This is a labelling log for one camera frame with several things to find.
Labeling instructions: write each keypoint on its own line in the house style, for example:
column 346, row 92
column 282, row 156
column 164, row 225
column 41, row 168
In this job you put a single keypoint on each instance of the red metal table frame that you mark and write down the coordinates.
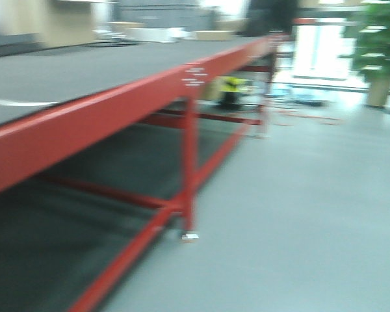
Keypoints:
column 100, row 148

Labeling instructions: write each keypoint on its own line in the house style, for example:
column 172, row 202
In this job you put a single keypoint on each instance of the yellow black object under table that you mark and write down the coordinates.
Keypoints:
column 230, row 92

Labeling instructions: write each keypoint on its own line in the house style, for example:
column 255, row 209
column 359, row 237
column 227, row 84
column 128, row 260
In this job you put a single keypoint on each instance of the green artificial plant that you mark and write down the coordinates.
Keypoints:
column 369, row 28

